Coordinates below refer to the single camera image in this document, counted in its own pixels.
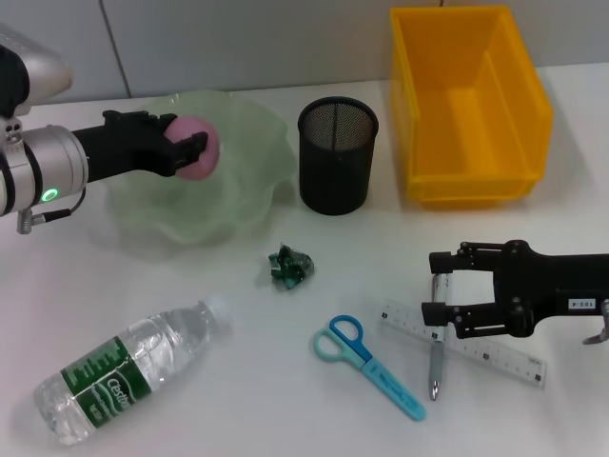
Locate black mesh pen holder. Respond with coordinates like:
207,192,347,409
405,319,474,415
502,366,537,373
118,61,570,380
298,96,381,216

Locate silver pen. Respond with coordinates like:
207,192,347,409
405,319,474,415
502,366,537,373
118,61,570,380
427,273,451,401

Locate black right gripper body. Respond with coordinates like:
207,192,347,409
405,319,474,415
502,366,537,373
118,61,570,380
493,239,609,340

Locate pink toy peach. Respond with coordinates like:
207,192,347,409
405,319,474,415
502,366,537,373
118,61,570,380
164,115,223,181

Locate yellow plastic bin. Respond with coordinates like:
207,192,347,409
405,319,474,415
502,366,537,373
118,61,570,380
389,5,556,210

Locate clear water bottle green label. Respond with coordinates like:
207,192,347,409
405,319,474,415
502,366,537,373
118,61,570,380
32,293,234,447

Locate transparent plastic ruler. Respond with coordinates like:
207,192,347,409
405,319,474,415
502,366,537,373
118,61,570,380
380,297,547,390

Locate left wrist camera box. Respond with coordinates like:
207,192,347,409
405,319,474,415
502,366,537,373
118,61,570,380
0,23,76,118

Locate arm cable with plugs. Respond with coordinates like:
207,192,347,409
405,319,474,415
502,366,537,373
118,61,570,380
16,187,88,235
582,299,609,345

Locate left arm cable with plugs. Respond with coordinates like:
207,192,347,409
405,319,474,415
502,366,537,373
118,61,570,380
16,187,88,235

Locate blue scissors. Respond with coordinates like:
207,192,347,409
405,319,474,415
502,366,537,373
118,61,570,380
312,314,427,423

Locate green plastic wrapper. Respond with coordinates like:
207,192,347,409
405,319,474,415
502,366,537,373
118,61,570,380
265,242,316,289

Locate right arm cable with plugs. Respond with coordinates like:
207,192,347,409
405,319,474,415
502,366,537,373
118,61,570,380
582,299,609,345

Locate green glass fruit plate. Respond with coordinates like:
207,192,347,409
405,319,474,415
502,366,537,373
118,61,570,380
102,89,299,247

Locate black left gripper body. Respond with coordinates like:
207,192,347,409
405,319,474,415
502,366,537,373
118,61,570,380
73,109,177,185

